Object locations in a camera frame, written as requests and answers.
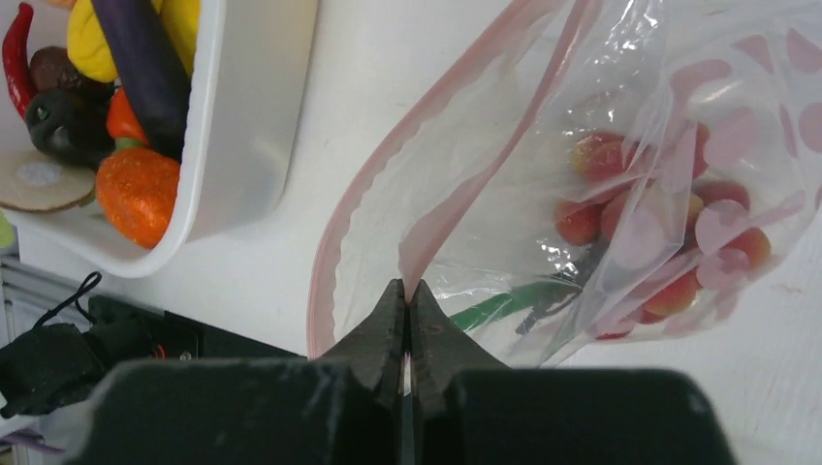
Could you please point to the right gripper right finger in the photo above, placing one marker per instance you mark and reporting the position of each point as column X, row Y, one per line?
column 469, row 408

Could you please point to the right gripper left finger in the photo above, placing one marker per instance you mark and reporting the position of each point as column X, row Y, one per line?
column 343, row 407

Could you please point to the red cherry bunch green stem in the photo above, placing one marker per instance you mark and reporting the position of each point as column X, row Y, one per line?
column 656, row 241

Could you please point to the clear pink-dotted zip bag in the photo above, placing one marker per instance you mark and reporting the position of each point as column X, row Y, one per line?
column 459, row 183

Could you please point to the white plastic food bin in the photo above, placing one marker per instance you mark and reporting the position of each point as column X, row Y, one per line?
column 250, row 69

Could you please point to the orange pumpkin toy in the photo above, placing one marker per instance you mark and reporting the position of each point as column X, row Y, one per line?
column 137, row 188

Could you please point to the small red radish toy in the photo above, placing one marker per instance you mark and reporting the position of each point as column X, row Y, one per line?
column 123, row 125

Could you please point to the purple eggplant toy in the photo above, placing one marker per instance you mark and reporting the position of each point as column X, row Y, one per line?
column 152, row 75

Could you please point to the brown mushroom slice toy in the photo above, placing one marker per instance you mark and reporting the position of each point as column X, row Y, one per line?
column 31, row 182

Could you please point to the dark purple plum toy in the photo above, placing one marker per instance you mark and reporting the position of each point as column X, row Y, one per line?
column 69, row 129

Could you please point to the yellow banana toy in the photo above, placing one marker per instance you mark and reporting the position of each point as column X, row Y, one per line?
column 87, row 46

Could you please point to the red chili pepper toy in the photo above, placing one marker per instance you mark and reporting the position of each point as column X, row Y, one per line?
column 15, row 61

